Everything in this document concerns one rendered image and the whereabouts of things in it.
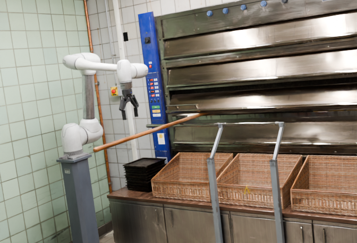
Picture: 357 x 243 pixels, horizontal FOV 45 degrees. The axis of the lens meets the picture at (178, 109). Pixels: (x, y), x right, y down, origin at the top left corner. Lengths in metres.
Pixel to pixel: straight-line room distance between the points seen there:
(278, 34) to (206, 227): 1.57
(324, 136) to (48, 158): 2.38
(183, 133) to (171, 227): 0.87
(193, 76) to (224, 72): 0.31
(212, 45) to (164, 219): 1.50
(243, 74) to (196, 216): 1.19
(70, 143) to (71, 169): 0.21
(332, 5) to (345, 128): 0.90
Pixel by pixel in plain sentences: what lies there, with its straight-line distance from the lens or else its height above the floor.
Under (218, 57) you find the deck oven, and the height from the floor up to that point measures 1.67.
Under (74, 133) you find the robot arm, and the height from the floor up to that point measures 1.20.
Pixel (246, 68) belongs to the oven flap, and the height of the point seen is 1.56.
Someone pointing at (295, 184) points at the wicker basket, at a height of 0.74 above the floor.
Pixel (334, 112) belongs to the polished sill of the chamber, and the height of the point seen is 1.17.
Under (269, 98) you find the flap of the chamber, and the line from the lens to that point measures 3.46.
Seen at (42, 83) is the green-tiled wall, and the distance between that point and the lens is 4.05.
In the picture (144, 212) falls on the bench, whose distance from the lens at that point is 3.70.
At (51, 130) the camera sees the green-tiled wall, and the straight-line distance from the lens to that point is 4.09.
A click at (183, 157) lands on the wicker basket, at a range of 3.93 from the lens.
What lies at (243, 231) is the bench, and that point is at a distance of 3.25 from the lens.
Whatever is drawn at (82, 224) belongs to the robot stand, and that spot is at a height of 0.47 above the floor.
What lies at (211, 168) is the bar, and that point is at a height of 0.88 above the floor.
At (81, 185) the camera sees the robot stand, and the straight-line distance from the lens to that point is 3.58.
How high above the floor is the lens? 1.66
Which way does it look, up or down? 6 degrees down
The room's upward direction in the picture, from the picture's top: 7 degrees counter-clockwise
